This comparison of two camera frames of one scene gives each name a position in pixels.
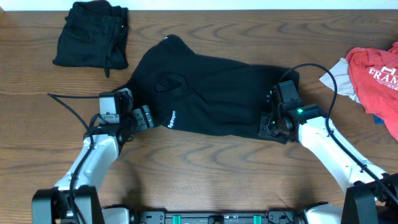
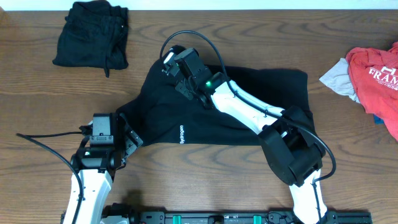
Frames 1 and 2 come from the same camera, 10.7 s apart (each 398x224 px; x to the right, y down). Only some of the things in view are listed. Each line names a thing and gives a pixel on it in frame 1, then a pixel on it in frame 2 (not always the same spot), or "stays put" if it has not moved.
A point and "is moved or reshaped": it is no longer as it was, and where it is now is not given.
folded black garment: x=94 y=34 stays put
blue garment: x=378 y=120 stays put
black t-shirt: x=188 y=91 is moved or reshaped
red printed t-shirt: x=374 y=73 stays put
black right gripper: x=263 y=130 -> x=180 y=87
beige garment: x=344 y=86 stays put
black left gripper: x=141 y=125 -> x=130 y=144
